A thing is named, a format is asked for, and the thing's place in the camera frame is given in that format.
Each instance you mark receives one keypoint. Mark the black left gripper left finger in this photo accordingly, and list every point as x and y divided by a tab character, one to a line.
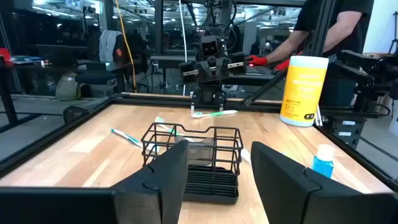
168	186

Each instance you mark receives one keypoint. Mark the green toothbrush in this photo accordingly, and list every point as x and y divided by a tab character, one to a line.
168	128
217	113

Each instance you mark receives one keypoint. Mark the olive backpack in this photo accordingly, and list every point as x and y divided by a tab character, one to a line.
66	88

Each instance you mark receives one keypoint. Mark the black control box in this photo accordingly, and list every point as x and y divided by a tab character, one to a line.
342	137

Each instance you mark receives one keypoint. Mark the person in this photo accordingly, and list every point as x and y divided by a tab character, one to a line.
357	12

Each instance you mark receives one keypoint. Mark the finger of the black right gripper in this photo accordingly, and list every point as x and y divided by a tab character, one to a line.
206	71
223	68

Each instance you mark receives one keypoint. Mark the black desk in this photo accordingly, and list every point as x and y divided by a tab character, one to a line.
255	77

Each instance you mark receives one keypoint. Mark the silver metal bracket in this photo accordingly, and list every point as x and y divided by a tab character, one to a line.
318	116

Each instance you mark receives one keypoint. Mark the person's hand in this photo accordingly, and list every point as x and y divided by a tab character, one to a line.
282	66
258	60

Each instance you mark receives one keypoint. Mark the black table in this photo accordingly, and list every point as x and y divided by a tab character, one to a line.
7	102

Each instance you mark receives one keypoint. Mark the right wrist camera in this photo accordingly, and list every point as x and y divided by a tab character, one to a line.
209	46

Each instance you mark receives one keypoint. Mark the black office chair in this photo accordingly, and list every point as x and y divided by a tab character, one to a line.
93	79

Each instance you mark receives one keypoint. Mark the yellow wipes canister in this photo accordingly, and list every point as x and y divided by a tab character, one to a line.
303	93

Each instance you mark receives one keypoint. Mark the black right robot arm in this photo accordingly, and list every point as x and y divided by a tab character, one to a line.
208	96

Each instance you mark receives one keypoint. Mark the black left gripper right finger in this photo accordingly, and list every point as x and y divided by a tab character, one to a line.
280	180

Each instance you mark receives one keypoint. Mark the grey jacket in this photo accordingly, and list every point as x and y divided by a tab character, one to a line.
109	43

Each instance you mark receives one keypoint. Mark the red storage box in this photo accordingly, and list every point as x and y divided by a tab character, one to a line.
4	56

